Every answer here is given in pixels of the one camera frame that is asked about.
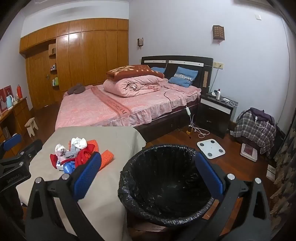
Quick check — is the wooden wardrobe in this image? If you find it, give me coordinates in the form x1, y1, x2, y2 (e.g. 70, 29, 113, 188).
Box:
19, 19, 129, 110

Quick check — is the white charging cable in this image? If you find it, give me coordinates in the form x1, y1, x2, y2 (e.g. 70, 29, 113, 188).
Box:
254, 116, 269, 136

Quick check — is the white floor cable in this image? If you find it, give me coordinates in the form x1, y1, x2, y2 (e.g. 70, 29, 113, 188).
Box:
188, 116, 210, 139

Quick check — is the pink bedspread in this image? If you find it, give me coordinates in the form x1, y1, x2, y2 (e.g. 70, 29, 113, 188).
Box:
55, 84, 201, 127

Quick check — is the large brown wall lamp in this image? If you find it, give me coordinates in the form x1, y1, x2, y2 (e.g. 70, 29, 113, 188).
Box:
212, 25, 225, 42

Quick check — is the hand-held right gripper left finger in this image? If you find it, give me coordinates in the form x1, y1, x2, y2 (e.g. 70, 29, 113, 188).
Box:
24, 152, 126, 241

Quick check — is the small wooden stool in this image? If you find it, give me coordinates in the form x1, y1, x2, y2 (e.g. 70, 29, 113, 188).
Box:
25, 117, 39, 137

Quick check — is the large blue pillow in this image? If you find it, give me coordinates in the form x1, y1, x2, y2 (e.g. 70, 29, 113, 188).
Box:
168, 67, 199, 88

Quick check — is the dark bed headboard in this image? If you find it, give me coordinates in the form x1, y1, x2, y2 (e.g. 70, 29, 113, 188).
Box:
141, 56, 213, 93

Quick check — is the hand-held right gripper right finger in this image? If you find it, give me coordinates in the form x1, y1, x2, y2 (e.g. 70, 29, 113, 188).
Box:
195, 152, 272, 241

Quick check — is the black white nightstand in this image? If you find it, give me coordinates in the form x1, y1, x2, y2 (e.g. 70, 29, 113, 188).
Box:
197, 92, 238, 139

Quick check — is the orange mesh cloth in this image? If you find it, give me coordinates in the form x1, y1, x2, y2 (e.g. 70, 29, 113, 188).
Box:
69, 138, 115, 172

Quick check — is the folded pink quilt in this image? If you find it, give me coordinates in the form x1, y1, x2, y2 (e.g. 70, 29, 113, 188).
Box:
103, 75, 163, 97

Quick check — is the patterned curtain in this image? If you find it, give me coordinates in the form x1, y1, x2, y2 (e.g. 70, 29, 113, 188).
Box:
269, 125, 296, 223

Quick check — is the dark wooden bed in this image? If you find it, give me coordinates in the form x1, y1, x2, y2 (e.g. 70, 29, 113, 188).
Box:
55, 56, 213, 138

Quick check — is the plaid bag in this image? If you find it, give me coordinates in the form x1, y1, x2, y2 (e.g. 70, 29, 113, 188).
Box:
233, 108, 277, 155

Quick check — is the folded brown patterned blanket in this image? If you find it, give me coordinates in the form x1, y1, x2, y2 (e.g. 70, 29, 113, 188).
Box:
106, 65, 165, 81

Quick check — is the wooden sideboard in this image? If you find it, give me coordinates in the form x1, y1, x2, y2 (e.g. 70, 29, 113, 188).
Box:
0, 97, 32, 150

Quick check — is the trash bin with black bag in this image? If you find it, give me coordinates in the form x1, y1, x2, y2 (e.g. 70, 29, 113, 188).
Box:
117, 144, 215, 227

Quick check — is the white red flat box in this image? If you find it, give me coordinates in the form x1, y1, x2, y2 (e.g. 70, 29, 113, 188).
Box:
240, 143, 258, 162

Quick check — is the blue plastic wrapper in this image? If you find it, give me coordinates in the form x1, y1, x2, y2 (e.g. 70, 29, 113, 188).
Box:
63, 161, 76, 174

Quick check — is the white bathroom scale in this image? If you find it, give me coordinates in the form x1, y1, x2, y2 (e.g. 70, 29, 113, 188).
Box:
197, 139, 226, 159

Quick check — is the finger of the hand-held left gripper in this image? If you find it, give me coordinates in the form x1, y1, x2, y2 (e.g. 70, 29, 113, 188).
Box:
13, 139, 43, 168
0, 134, 23, 160

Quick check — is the white paper box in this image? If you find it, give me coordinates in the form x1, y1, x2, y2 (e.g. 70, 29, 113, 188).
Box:
266, 164, 276, 181

